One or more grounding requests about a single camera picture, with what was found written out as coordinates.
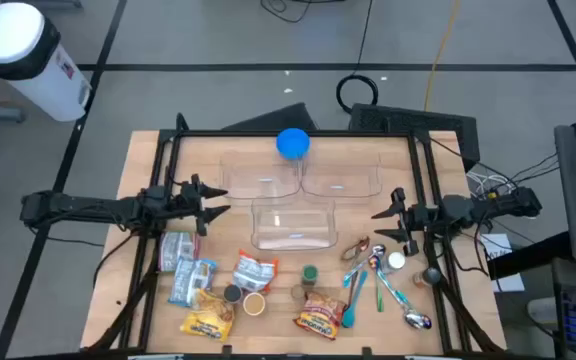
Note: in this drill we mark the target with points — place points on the black spoon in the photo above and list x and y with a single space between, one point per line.
353 290

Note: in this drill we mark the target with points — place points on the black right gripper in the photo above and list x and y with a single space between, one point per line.
420 216

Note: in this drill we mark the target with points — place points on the white lid spice jar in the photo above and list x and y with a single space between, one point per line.
396 260

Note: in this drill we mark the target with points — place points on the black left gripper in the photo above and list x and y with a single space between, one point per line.
183 200

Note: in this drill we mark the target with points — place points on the small cork stopper jar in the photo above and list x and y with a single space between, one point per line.
297 291

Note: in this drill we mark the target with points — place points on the white paper sheet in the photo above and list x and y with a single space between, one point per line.
495 245

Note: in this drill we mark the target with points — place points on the red ramen packet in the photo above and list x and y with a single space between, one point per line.
320 315

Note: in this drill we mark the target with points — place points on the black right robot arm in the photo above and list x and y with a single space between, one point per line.
508 202

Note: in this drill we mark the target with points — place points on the pink green ramen packet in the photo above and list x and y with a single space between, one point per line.
177 250

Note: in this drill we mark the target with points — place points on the purple label garlic powder jar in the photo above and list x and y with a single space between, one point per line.
232 294

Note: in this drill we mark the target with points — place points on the blue ramen packet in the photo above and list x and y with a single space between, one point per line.
190 280

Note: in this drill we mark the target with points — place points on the black lid brown spice jar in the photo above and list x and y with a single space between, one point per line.
430 275

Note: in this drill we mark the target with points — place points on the black desk bar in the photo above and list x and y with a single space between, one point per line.
533 252

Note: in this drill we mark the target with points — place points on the brown seasoning packet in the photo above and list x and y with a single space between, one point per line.
360 245

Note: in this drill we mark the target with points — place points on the black aluminium rig frame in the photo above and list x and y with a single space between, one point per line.
218 133

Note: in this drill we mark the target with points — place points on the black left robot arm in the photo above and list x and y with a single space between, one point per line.
93 206

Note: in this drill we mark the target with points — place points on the white rounded object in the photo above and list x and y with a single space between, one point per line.
543 310

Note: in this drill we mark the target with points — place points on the green lid glass jar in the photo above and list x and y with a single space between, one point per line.
310 273

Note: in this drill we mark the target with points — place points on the clear plastic bin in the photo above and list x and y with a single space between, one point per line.
338 187
293 235
260 180

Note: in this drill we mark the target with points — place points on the orange ramen packet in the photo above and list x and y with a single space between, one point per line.
253 274

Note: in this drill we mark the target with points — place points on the white trash can black rim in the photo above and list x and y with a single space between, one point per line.
43 75

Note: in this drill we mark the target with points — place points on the yellow ramen packet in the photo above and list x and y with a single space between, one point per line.
208 322

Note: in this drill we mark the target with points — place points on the teal plastic spatula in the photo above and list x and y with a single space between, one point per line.
349 316

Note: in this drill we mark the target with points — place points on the black slanted panel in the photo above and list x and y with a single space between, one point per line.
283 120

